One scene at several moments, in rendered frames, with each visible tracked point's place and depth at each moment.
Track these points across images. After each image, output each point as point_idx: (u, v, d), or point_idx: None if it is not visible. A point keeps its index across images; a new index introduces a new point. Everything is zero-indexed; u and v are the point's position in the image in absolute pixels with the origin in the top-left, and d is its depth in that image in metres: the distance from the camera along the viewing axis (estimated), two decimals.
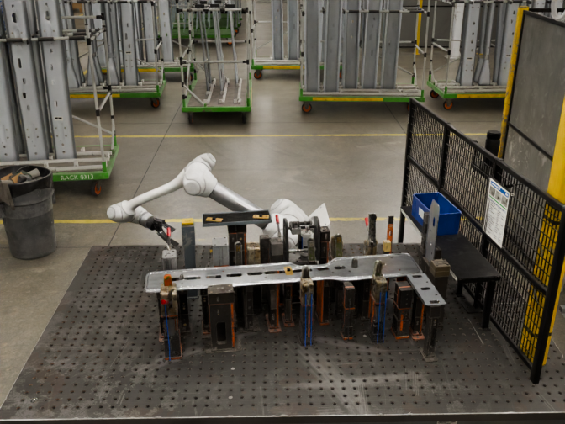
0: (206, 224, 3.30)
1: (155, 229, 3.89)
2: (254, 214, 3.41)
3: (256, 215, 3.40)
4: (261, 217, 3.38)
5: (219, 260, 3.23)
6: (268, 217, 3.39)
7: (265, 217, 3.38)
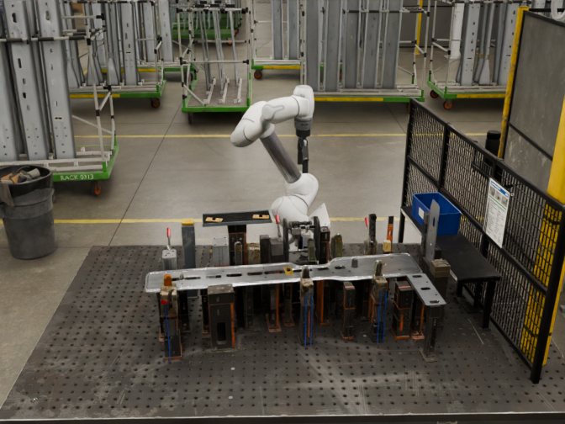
0: (206, 224, 3.30)
1: (306, 137, 3.15)
2: (254, 214, 3.41)
3: (256, 215, 3.40)
4: (261, 217, 3.38)
5: (219, 260, 3.23)
6: (268, 217, 3.39)
7: (265, 217, 3.38)
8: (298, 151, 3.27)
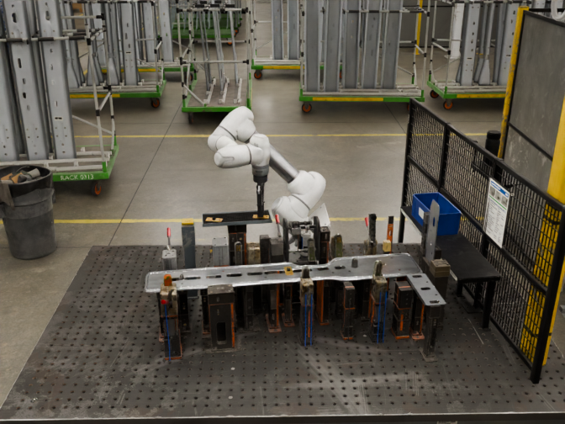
0: (206, 224, 3.30)
1: (261, 183, 3.29)
2: (254, 214, 3.41)
3: (256, 215, 3.40)
4: (261, 217, 3.38)
5: (219, 260, 3.23)
6: (268, 217, 3.39)
7: (265, 217, 3.38)
8: None
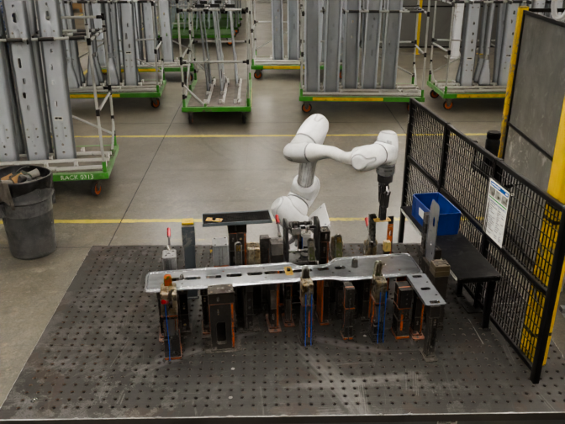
0: (206, 224, 3.30)
1: (388, 183, 3.04)
2: (373, 219, 3.15)
3: (377, 219, 3.15)
4: (383, 220, 3.13)
5: (219, 260, 3.23)
6: (390, 219, 3.15)
7: (387, 219, 3.14)
8: (380, 205, 3.12)
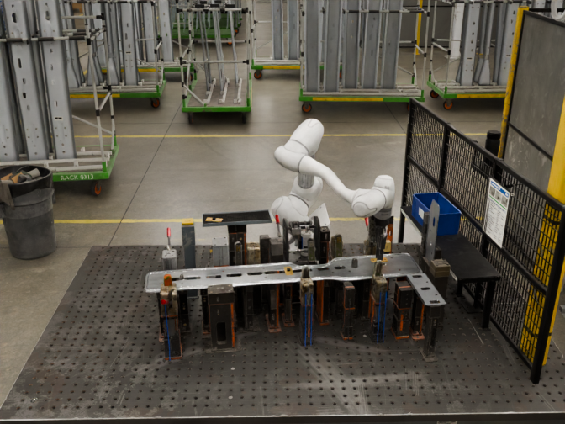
0: (206, 224, 3.30)
1: (385, 226, 3.13)
2: (371, 258, 3.24)
3: (374, 259, 3.23)
4: (381, 261, 3.22)
5: (219, 260, 3.23)
6: (387, 260, 3.24)
7: (384, 260, 3.23)
8: (377, 246, 3.21)
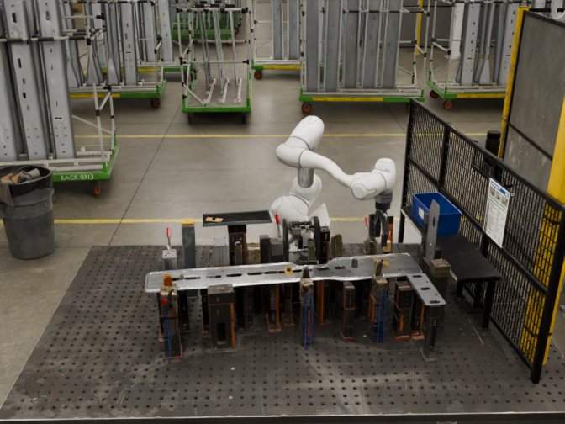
0: (206, 224, 3.30)
1: (386, 210, 3.09)
2: (373, 257, 3.24)
3: (377, 259, 3.24)
4: (382, 262, 3.23)
5: (219, 260, 3.23)
6: (388, 264, 3.24)
7: (385, 263, 3.23)
8: (376, 225, 3.20)
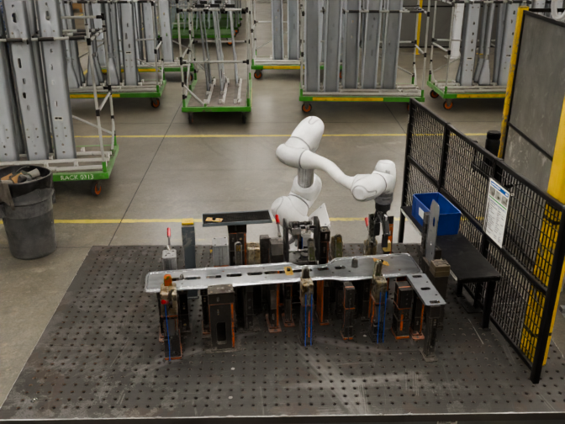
0: (206, 224, 3.30)
1: (386, 211, 3.10)
2: (373, 257, 3.24)
3: (377, 259, 3.24)
4: (382, 262, 3.23)
5: (219, 260, 3.23)
6: (388, 264, 3.24)
7: (385, 263, 3.23)
8: (376, 223, 3.22)
